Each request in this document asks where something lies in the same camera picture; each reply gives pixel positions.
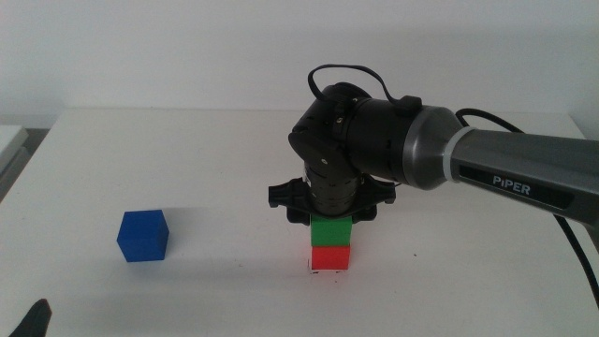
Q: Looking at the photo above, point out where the green cube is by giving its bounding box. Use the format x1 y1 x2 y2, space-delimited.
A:
310 214 353 248

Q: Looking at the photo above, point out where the red cube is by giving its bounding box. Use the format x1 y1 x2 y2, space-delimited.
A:
310 245 352 271

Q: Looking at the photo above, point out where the blue cube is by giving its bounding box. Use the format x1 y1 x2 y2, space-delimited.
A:
116 209 170 263

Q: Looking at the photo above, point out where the thin black cable loop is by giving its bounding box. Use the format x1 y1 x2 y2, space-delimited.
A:
307 64 423 118

